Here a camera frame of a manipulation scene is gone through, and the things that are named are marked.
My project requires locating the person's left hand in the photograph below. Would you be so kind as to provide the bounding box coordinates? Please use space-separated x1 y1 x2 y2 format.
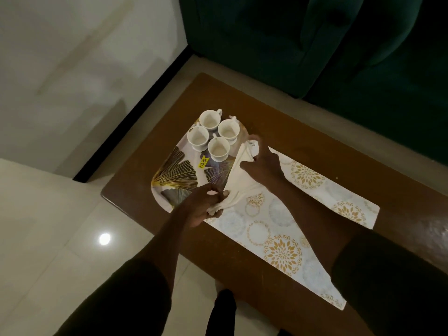
178 183 230 230

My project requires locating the person's left forearm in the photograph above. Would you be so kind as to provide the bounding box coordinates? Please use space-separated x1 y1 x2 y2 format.
135 206 196 287

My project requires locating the person's right forearm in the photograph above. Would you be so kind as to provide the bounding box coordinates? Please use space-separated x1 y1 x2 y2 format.
271 176 361 277

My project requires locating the white tray with gold leaves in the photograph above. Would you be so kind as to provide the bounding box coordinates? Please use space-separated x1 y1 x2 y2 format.
150 117 251 214

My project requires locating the person's black trouser leg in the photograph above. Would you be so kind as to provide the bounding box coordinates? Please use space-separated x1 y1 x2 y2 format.
205 288 237 336

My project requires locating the white ceramic cup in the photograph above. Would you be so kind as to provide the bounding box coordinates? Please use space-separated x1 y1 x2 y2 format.
217 116 241 142
207 134 231 163
186 125 210 152
199 108 223 132

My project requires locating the person's black left sleeve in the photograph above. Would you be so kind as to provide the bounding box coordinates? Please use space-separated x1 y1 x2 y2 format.
53 257 173 336

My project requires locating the person's black right sleeve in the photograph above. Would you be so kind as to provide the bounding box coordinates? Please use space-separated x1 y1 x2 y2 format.
331 230 448 336

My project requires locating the person's black sleeve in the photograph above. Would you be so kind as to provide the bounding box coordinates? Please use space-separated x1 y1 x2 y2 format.
53 257 173 336
331 230 448 336

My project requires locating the person's right hand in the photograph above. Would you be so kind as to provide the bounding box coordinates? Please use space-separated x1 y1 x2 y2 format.
239 134 286 188

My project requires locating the white cloth napkin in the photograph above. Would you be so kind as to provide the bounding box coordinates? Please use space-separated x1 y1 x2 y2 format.
206 140 267 216

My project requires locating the dark green sofa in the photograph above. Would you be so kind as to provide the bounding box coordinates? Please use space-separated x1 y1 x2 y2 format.
178 0 448 165

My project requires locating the white gold floral table mat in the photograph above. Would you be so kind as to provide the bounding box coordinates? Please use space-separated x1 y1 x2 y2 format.
205 146 381 311

